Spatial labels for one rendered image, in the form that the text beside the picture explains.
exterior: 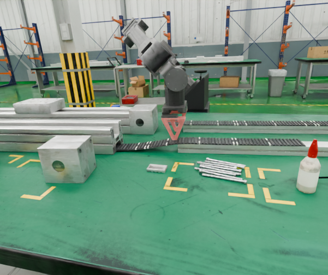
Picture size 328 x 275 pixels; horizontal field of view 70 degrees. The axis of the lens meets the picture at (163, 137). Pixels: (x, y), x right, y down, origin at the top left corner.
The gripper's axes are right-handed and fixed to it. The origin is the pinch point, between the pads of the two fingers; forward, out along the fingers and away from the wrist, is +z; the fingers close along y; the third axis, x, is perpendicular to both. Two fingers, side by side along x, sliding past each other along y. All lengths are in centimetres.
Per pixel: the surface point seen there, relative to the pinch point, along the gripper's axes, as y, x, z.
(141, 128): -14.2, -14.8, 3.3
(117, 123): -2.5, -19.4, -2.4
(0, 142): 3, -60, 3
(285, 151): 2.4, 31.6, 4.6
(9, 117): -16, -72, -1
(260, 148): 2.3, 24.9, 3.8
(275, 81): -475, 168, 47
